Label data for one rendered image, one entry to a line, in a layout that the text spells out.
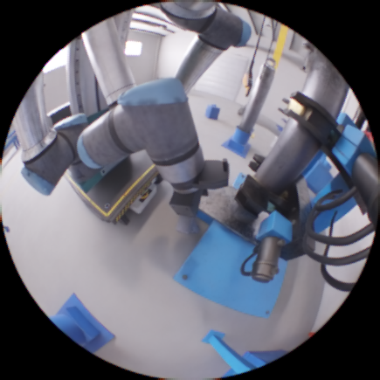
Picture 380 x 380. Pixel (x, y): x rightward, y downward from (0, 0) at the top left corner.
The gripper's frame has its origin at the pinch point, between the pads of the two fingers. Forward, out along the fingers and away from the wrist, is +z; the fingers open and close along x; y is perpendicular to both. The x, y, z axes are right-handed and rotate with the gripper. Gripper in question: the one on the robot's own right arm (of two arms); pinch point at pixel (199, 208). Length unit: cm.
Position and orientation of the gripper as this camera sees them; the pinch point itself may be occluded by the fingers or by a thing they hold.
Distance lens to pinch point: 37.3
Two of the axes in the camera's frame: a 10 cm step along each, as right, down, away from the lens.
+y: -9.3, -0.7, 3.7
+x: -2.7, 8.0, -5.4
